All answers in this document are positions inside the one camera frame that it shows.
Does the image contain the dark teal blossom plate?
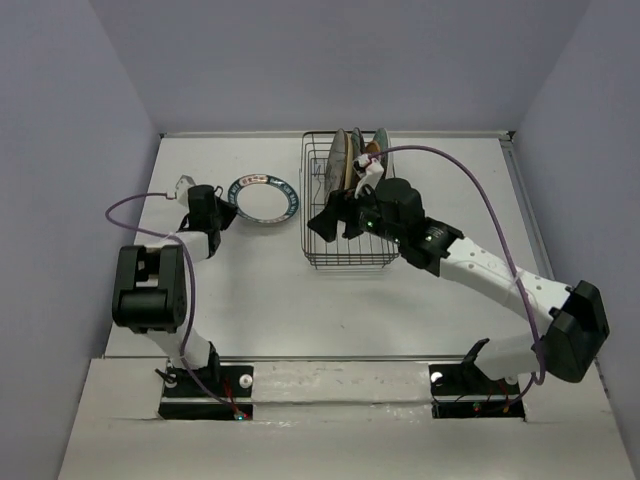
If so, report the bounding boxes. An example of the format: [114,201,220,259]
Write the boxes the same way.
[350,127,365,159]

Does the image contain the grey deer plate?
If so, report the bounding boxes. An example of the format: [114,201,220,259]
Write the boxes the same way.
[324,129,349,199]

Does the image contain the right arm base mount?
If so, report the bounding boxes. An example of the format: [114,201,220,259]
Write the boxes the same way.
[429,339,525,420]

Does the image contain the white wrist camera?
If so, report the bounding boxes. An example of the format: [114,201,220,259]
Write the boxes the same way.
[172,175,196,205]
[354,154,385,198]

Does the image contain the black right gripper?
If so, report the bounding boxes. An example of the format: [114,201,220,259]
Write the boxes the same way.
[306,180,405,245]

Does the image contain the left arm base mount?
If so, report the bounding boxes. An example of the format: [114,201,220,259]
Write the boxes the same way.
[155,363,254,421]

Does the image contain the beige branch plate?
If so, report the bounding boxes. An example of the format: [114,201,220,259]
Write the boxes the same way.
[343,132,354,190]

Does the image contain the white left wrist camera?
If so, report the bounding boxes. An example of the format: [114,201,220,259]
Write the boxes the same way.
[172,175,196,205]

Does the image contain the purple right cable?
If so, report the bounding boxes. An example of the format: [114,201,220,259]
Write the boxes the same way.
[369,144,546,385]

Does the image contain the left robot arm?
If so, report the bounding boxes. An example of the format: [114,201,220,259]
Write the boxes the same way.
[111,183,237,395]

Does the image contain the grey wire dish rack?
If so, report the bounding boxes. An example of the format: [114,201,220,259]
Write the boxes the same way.
[299,131,399,271]

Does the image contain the white plate teal rim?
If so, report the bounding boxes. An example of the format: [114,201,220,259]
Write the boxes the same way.
[227,174,300,225]

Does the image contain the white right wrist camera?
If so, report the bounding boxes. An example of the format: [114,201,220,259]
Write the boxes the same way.
[354,154,385,198]

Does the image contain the red teal floral plate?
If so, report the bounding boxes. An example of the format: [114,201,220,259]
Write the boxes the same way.
[373,128,393,179]

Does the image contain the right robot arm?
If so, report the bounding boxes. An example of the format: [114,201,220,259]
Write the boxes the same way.
[307,178,610,392]

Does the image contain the woven bamboo plate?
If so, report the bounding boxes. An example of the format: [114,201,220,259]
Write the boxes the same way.
[364,141,381,154]

